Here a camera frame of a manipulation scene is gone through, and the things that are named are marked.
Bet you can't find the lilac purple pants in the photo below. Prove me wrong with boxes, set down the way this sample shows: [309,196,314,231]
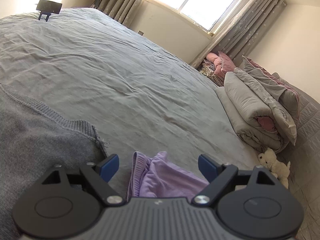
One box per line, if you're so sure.
[127,152,209,201]

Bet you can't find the white plush dog toy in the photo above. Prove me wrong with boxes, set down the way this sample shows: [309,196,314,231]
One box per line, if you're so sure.
[258,148,291,189]

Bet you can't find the folded grey pink duvet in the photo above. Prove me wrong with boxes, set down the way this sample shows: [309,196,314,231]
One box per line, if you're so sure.
[215,68,297,153]

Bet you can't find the grey knitted sweater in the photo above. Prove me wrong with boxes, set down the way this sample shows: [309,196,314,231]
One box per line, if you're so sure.
[1,85,107,239]

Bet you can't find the grey quilted headboard cover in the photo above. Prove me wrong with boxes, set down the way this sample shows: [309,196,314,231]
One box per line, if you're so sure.
[279,79,319,239]

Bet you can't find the striped fabric by bed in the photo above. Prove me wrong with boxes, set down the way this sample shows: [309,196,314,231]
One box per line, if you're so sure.
[200,64,225,87]

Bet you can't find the grey bed sheet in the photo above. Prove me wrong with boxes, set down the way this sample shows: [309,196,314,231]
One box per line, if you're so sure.
[1,8,259,196]

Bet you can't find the grey star-patterned curtain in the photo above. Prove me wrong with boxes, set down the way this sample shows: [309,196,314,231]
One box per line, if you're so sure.
[92,0,286,67]

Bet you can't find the black device on stand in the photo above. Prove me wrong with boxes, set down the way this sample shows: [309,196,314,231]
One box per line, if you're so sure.
[36,0,62,22]

